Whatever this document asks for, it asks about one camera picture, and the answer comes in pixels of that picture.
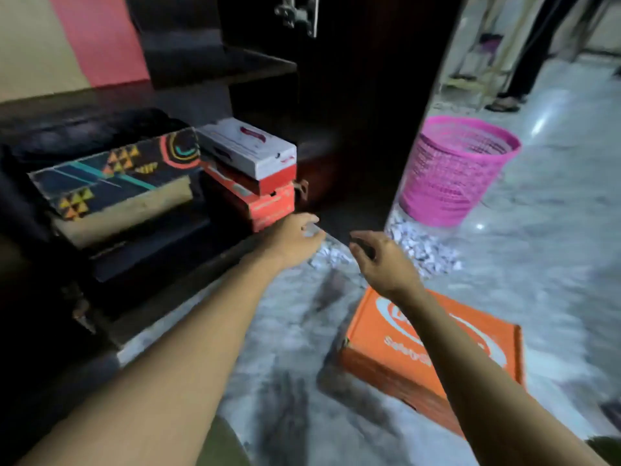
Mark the person's right hand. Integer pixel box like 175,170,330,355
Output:
349,230,426,304

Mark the person's left hand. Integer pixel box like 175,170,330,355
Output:
254,212,327,271

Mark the red Skechers Gowalk shoebox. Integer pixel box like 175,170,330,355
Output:
201,162,297,234

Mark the white and red Skechers shoebox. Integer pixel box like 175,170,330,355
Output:
195,116,298,197

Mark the black Onitsuka Tiger shoebox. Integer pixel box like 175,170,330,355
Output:
89,213,214,283

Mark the gold shoebox with diamond logo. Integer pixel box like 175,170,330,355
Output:
50,175,195,250

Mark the dark wooden cabinet door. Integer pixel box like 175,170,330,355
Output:
296,0,468,244

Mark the black patterned Foamies shoebox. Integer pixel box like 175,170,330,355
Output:
28,126,202,221

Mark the dark wooden cabinet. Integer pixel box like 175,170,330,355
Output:
0,0,350,466

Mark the brown and red Skechers shoebox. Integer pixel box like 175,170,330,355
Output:
0,0,151,104

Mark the person's right forearm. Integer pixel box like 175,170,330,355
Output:
400,285,607,466

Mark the person's left forearm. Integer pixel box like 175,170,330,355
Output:
19,254,287,466

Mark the pink plastic basket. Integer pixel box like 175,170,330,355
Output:
398,116,523,228

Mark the light wooden table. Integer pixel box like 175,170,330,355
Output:
439,0,540,108

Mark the pink plastic basin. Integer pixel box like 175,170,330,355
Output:
477,33,504,57

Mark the wooden bench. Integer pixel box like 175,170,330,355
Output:
558,0,621,63

